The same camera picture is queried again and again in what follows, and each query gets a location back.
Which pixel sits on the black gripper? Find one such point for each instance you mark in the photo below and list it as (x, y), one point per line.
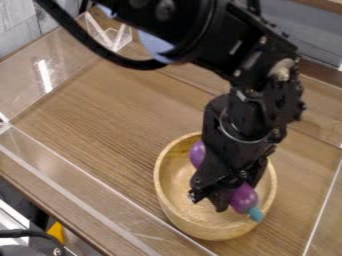
(237, 135)

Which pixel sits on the purple toy eggplant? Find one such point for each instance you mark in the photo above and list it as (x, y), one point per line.
(245, 197)

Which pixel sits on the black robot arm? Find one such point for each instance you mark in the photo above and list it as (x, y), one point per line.
(230, 40)

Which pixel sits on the brown wooden bowl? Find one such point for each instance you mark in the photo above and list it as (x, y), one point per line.
(195, 219)

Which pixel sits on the yellow black device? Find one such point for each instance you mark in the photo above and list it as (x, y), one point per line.
(49, 239)

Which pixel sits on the clear acrylic barrier wall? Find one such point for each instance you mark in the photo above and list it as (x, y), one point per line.
(83, 165)

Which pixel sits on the clear acrylic corner bracket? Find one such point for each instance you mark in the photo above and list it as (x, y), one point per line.
(114, 39)

